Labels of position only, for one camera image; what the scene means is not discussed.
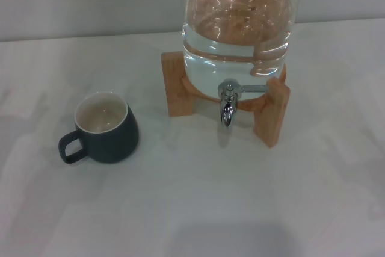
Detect chrome metal faucet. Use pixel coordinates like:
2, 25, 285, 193
217, 78, 268, 128

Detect black ceramic cup white inside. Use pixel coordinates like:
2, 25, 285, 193
58, 91, 140, 165

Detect light wooden dispenser stand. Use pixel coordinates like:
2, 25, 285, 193
161, 51, 291, 149

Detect clear glass water dispenser jar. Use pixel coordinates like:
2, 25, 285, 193
181, 0, 302, 103

